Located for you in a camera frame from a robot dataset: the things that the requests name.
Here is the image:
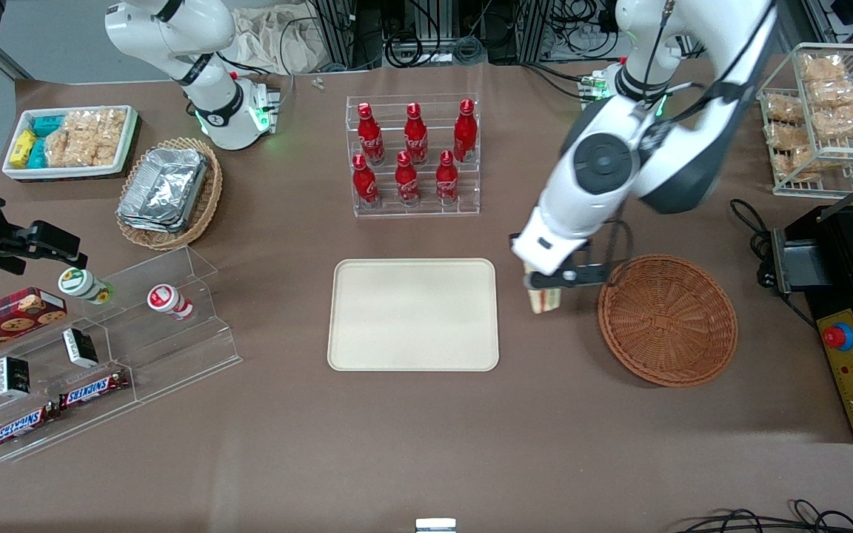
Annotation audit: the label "coiled black cable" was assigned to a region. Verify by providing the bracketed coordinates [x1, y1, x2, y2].
[384, 33, 425, 69]

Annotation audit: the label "yellow snack packet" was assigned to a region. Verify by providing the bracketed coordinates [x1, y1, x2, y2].
[10, 129, 39, 168]

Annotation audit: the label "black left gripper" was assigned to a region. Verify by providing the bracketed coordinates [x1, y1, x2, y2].
[509, 232, 538, 292]

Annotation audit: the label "black appliance cable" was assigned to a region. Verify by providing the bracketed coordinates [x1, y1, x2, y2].
[729, 198, 777, 291]

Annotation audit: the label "red capped yoghurt bottle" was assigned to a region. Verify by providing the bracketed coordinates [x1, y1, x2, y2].
[146, 284, 195, 321]

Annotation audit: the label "black appliance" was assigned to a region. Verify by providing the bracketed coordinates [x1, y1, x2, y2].
[770, 203, 853, 444]

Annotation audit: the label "light wicker basket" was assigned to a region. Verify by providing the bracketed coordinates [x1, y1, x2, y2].
[115, 136, 224, 252]

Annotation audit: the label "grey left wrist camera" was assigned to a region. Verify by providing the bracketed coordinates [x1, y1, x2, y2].
[529, 264, 611, 291]

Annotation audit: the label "clear bag rice crackers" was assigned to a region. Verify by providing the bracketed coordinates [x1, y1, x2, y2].
[64, 108, 128, 152]
[44, 130, 121, 169]

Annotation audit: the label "red cola bottle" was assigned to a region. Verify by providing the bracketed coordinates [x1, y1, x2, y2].
[356, 102, 387, 167]
[351, 153, 381, 209]
[452, 98, 479, 164]
[435, 150, 461, 207]
[403, 103, 429, 166]
[394, 151, 421, 207]

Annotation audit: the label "beige crumpled cloth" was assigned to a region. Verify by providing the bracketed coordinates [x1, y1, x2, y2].
[233, 6, 328, 76]

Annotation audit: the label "silver foil tray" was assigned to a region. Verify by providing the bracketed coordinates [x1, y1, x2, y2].
[116, 147, 210, 235]

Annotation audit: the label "green capped yoghurt bottle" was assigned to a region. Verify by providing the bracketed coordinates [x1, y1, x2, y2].
[57, 266, 116, 306]

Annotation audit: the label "beige plastic tray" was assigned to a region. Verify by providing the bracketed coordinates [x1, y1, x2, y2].
[327, 258, 501, 372]

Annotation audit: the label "bagged fried snack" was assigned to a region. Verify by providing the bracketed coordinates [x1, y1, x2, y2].
[765, 122, 817, 150]
[807, 78, 853, 109]
[763, 95, 806, 125]
[770, 145, 817, 183]
[799, 53, 850, 84]
[812, 103, 853, 141]

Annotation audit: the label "black floor cables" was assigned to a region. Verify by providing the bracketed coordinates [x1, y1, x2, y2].
[672, 499, 853, 533]

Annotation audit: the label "white rectangular snack bin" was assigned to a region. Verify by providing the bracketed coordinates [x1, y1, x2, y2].
[1, 104, 139, 181]

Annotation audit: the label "clear acrylic bottle rack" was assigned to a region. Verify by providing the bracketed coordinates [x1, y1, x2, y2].
[345, 93, 481, 218]

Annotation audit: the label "small black white carton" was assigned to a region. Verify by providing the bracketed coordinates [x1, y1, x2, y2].
[0, 355, 33, 400]
[61, 326, 100, 369]

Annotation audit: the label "triangular sandwich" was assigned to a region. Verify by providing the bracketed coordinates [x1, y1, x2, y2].
[526, 285, 565, 315]

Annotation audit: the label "red plaid cookie box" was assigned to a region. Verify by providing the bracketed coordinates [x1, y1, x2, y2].
[0, 286, 69, 364]

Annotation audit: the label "brown wicker basket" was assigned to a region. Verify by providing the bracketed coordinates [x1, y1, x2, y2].
[598, 255, 739, 388]

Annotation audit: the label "aluminium profile frame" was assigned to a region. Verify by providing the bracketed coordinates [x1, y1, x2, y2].
[314, 0, 620, 69]

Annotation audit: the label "clear acrylic stepped stand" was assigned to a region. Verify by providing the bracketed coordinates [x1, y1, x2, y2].
[0, 245, 244, 464]

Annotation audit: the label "snickers chocolate bar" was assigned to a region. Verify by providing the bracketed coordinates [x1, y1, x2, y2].
[0, 401, 61, 452]
[58, 368, 132, 412]

